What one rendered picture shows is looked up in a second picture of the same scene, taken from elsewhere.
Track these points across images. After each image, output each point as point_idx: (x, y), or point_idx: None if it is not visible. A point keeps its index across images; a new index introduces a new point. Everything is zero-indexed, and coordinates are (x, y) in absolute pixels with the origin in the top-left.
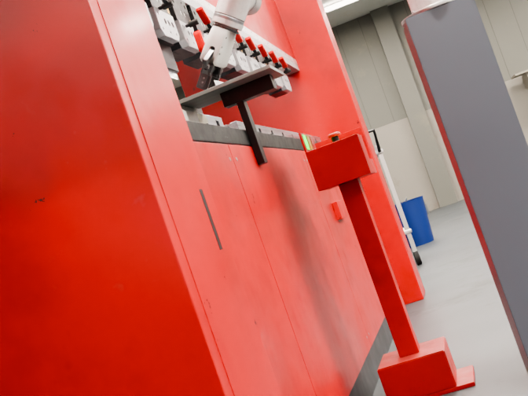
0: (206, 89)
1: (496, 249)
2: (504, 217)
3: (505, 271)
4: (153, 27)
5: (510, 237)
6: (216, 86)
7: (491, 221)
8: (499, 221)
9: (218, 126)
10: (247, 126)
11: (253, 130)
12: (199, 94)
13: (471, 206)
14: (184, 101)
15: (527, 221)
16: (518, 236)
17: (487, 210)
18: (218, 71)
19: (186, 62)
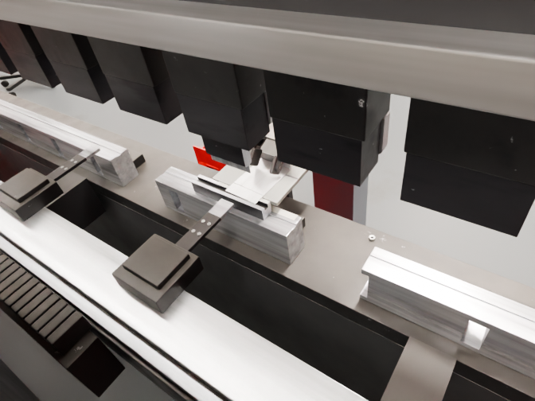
0: (298, 179)
1: (354, 207)
2: (359, 187)
3: (354, 216)
4: (271, 118)
5: (358, 197)
6: (305, 172)
7: (356, 192)
8: (357, 191)
9: (384, 232)
10: (290, 193)
11: (292, 195)
12: (293, 186)
13: (348, 186)
14: (282, 200)
15: (363, 185)
16: (360, 195)
17: (356, 188)
18: (263, 142)
19: (106, 101)
